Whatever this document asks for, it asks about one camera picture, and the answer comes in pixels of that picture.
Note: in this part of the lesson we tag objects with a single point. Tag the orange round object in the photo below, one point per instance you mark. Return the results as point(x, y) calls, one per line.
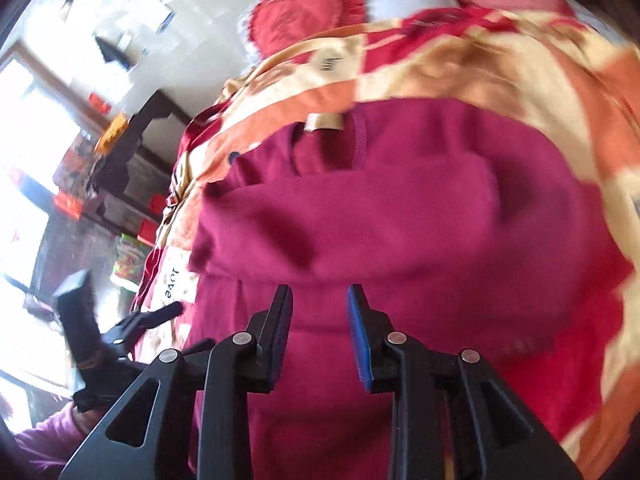
point(111, 132)

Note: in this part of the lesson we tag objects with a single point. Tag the white wall poster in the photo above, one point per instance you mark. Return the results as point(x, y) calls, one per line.
point(142, 10)

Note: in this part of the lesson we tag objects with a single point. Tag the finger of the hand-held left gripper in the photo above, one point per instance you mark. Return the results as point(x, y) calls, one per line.
point(77, 305)
point(145, 319)

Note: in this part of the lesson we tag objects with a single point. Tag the black side table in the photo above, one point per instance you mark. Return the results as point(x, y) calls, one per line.
point(145, 170)

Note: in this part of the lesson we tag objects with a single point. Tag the red orange printed blanket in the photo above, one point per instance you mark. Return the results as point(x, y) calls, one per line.
point(500, 65)

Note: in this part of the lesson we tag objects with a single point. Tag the colourful printed packet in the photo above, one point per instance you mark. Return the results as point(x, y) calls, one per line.
point(127, 260)

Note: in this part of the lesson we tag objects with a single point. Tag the red box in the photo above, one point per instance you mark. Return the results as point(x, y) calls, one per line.
point(67, 205)
point(148, 232)
point(157, 203)

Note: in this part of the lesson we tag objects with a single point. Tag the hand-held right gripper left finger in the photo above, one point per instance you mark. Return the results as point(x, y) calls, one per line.
point(278, 340)

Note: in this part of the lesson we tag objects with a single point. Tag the bright window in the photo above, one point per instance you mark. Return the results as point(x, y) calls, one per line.
point(30, 125)

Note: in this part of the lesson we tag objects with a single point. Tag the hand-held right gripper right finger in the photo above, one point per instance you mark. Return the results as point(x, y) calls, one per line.
point(361, 345)

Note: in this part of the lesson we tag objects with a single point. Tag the maroon sweater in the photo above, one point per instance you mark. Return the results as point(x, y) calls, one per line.
point(380, 220)

